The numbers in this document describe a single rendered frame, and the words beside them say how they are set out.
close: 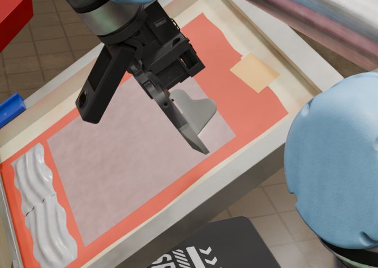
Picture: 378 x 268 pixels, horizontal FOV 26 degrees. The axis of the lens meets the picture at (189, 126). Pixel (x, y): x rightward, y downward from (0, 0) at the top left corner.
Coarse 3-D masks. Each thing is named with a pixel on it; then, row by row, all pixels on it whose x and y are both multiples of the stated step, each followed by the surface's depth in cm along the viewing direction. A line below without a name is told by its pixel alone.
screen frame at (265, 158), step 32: (160, 0) 164; (192, 0) 163; (288, 32) 134; (320, 64) 125; (32, 96) 165; (64, 96) 164; (0, 128) 163; (288, 128) 119; (256, 160) 118; (192, 192) 120; (224, 192) 118; (160, 224) 119; (192, 224) 119; (128, 256) 119; (160, 256) 120
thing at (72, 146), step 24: (192, 24) 158; (216, 48) 149; (216, 72) 144; (120, 96) 155; (144, 96) 151; (72, 120) 158; (120, 120) 149; (144, 120) 145; (48, 144) 157; (72, 144) 152; (96, 144) 148; (120, 144) 144; (0, 168) 160; (72, 168) 147; (24, 216) 145
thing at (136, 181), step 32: (192, 96) 143; (224, 96) 138; (256, 96) 133; (160, 128) 141; (224, 128) 132; (256, 128) 128; (128, 160) 140; (160, 160) 135; (192, 160) 131; (64, 192) 144; (96, 192) 139; (128, 192) 134; (160, 192) 130; (96, 224) 133; (128, 224) 129; (32, 256) 136
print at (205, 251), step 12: (168, 252) 180; (180, 252) 180; (192, 252) 180; (204, 252) 180; (156, 264) 176; (168, 264) 176; (180, 264) 176; (192, 264) 176; (204, 264) 176; (216, 264) 176
